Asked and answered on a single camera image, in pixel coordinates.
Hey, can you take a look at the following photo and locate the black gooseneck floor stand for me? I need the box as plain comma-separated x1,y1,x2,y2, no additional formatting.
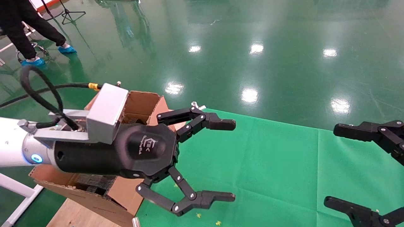
41,0,65,20

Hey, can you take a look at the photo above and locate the green table cloth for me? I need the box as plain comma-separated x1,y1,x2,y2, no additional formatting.
136,108,404,227

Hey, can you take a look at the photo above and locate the white metal frame stand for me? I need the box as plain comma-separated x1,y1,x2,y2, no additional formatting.
0,173,44,227

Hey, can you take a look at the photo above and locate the black round stool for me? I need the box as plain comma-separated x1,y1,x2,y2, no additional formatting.
17,43,49,62

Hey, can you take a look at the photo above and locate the person in black trousers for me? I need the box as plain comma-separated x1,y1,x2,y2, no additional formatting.
0,0,67,60

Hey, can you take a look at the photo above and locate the black tripod microphone stand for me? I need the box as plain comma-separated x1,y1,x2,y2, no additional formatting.
60,0,86,25

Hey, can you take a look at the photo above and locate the silver camera mount bracket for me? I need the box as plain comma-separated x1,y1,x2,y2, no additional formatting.
33,109,90,142

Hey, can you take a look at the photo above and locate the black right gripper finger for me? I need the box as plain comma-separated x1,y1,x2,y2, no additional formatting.
333,120,404,166
324,196,404,227

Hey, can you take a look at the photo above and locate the large open cardboard carton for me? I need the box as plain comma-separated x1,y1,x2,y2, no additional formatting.
29,91,177,227

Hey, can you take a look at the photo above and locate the blue shoe cover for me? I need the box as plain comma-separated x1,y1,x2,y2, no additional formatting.
58,44,77,54
21,57,46,67

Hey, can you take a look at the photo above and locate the black camera cable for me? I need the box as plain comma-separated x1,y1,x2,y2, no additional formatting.
0,66,102,131

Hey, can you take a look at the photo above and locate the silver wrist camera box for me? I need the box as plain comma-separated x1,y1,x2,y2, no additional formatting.
86,83,129,145

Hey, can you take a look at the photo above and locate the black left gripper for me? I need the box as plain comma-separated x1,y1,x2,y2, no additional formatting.
54,107,236,217

